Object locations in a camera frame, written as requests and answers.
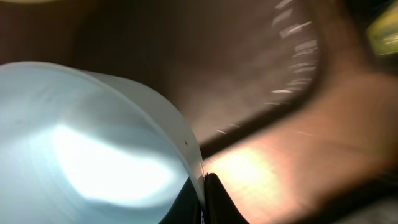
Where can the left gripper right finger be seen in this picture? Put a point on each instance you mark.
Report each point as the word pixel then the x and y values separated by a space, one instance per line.
pixel 220 209

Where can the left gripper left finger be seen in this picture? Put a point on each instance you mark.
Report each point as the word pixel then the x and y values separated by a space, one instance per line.
pixel 186 208

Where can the light blue bowl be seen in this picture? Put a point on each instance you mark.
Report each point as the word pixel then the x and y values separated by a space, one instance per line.
pixel 80 147

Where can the green yellow snack wrapper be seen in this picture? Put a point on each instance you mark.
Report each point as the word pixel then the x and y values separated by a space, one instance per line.
pixel 382 33

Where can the dark brown serving tray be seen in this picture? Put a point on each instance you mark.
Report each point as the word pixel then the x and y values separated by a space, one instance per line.
pixel 230 67

